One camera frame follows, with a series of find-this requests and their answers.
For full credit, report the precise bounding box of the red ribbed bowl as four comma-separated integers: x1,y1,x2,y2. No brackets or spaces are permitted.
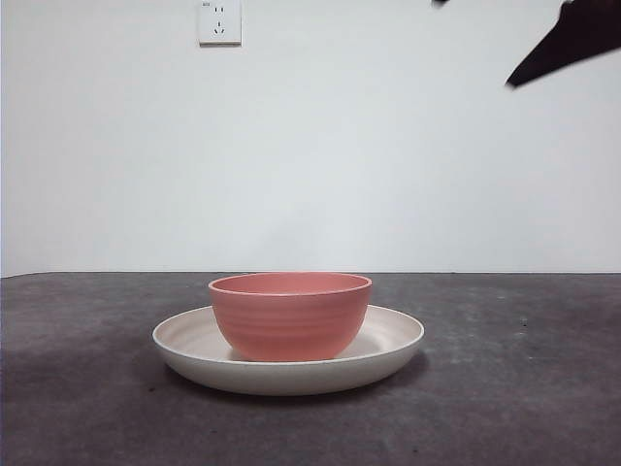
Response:
208,273,374,363

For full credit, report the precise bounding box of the white round plate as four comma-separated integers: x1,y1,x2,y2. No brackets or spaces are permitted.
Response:
151,304,426,397

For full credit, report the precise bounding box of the white wall power socket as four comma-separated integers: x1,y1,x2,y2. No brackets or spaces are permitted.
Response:
197,0,243,49

